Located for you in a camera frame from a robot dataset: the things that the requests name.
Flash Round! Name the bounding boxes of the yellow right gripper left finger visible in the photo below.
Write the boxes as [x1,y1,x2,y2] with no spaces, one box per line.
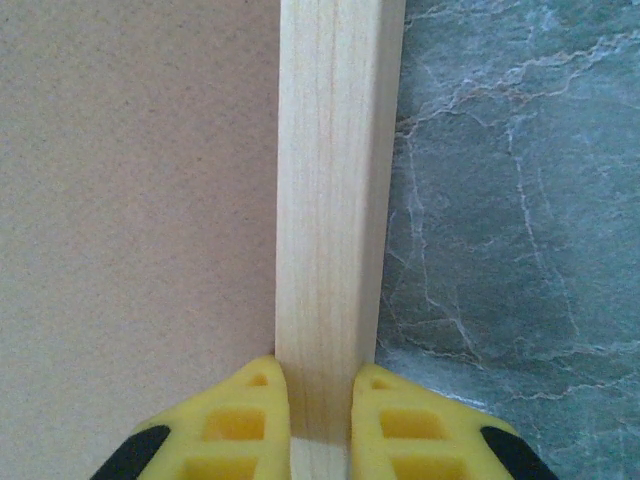
[89,354,292,480]

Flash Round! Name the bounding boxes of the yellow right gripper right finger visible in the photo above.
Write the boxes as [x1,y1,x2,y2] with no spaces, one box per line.
[349,362,561,480]

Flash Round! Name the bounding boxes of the light wooden picture frame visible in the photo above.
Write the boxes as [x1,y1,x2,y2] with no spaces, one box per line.
[273,0,407,480]

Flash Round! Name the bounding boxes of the brown hardboard backing board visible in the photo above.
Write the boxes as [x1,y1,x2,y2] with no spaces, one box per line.
[0,0,282,480]

